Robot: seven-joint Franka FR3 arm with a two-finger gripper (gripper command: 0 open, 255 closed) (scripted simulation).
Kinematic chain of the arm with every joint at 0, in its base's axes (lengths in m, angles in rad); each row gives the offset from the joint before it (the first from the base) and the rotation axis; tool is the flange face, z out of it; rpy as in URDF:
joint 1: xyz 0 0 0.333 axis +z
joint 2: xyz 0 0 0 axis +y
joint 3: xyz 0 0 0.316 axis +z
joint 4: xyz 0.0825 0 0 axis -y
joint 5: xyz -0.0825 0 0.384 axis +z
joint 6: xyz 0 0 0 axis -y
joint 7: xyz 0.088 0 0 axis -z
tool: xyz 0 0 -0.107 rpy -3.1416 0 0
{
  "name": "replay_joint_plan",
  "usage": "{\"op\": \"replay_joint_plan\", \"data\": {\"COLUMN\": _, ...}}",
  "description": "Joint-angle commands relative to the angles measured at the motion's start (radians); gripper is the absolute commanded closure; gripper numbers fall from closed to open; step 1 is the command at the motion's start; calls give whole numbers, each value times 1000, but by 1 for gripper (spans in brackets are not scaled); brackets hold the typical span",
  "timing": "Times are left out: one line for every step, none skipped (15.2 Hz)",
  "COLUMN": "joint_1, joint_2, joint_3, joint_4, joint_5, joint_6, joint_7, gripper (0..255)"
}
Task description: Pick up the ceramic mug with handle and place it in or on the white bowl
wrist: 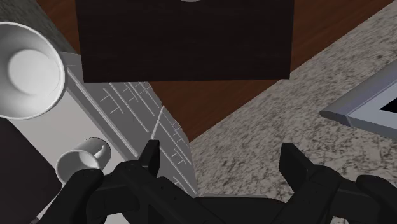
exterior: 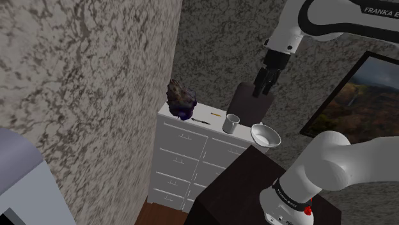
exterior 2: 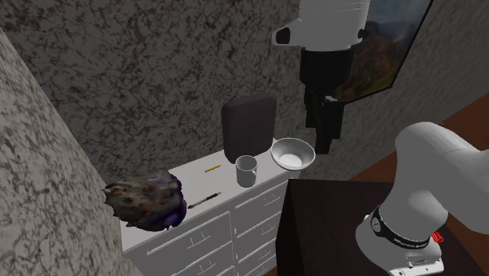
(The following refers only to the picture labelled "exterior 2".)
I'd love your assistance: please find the grey cup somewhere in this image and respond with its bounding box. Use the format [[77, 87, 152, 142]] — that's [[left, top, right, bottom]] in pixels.
[[234, 154, 259, 189]]

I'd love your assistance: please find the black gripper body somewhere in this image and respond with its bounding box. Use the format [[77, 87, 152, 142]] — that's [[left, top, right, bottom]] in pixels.
[[299, 47, 355, 98]]

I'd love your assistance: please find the dark mottled lump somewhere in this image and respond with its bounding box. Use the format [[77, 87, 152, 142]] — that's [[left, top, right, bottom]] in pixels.
[[101, 170, 189, 233]]

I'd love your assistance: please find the white chest of drawers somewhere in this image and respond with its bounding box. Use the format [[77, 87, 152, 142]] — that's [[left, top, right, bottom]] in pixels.
[[120, 139, 303, 276]]

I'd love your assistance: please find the white bowl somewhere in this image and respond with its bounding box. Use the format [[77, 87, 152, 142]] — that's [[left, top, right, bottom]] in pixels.
[[270, 137, 317, 172]]

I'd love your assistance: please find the landscape wall picture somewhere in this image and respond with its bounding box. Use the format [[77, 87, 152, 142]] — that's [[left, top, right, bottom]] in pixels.
[[331, 0, 435, 104]]

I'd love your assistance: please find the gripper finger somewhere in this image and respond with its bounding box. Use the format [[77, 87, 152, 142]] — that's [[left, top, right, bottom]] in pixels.
[[314, 95, 345, 156], [303, 89, 324, 129]]

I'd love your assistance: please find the dark rounded box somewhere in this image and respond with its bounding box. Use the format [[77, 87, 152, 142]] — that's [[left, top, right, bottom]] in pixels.
[[221, 94, 278, 165]]

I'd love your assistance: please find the black pen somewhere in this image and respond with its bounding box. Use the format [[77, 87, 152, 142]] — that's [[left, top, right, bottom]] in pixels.
[[187, 191, 223, 210]]

